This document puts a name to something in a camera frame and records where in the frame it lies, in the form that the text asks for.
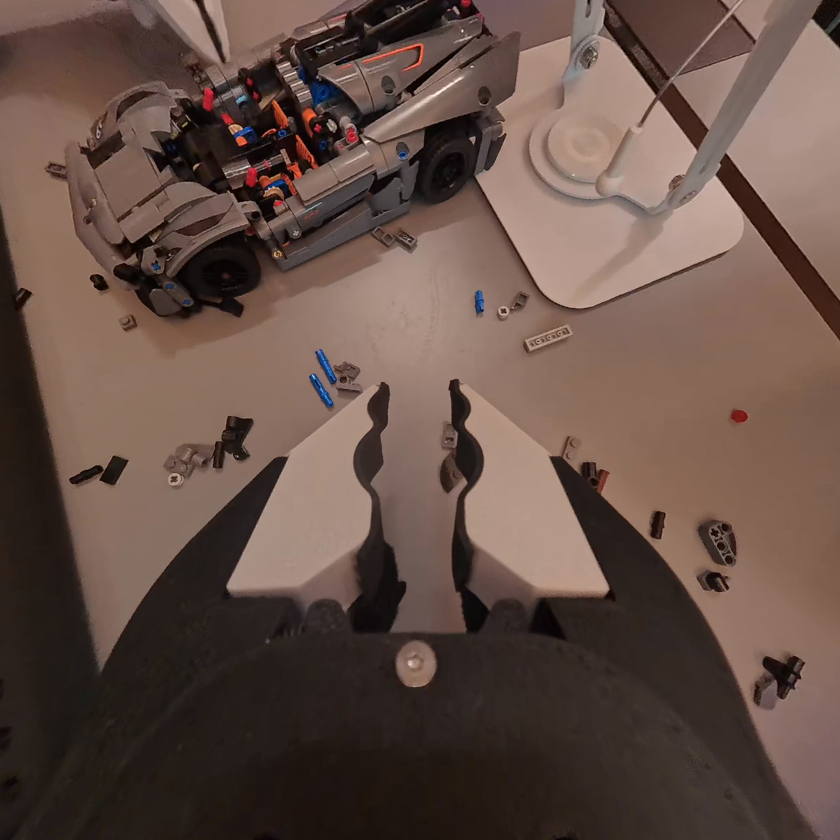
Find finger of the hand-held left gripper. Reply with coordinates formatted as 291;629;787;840
128;0;232;64

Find long grey brick plate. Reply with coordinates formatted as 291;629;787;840
523;325;574;354

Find black brick connector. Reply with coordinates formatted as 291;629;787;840
212;415;256;471

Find light grey brick connector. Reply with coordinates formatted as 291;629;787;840
163;444;215;475

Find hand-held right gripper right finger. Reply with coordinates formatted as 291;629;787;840
448;378;615;634

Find black dimpled mat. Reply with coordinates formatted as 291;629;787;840
0;203;99;840

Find grey brick liftarm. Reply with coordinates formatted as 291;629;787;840
698;520;738;564

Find white lamp base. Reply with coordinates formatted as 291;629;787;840
476;0;824;309

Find black and grey brick joint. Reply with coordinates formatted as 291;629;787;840
752;654;807;710

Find grey toy brick car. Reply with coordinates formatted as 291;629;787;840
62;0;522;319

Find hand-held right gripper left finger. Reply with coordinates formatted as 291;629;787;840
226;382;406;634

